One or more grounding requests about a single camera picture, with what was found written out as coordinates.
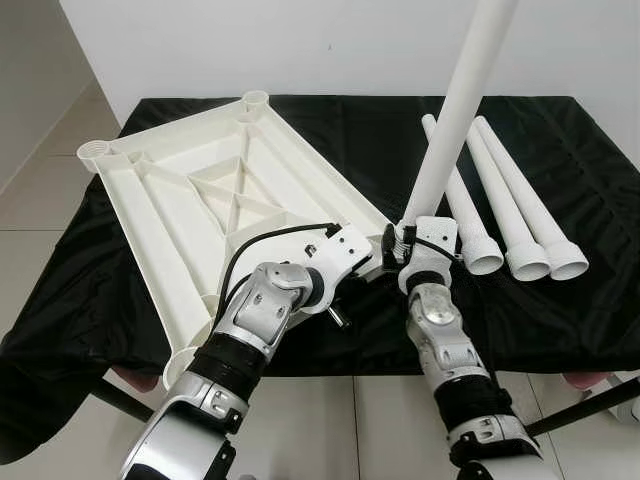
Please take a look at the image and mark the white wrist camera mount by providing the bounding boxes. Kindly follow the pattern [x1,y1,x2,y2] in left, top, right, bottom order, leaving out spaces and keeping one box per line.
[400,215,461,296]
[303,225,376,291]

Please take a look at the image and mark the white plastic table leg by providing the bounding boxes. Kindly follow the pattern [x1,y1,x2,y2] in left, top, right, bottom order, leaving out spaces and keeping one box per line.
[477,115,591,281]
[465,120,553,282]
[400,0,519,226]
[421,113,505,276]

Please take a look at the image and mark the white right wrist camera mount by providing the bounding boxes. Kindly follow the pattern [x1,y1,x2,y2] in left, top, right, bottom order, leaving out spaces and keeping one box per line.
[400,215,461,296]

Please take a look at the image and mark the pink plastic stool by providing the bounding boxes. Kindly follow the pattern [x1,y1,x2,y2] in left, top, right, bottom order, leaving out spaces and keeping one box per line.
[110,365,161,393]
[563,372,613,391]

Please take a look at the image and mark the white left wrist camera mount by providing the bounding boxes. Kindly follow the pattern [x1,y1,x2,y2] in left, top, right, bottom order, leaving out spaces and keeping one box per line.
[303,225,376,291]

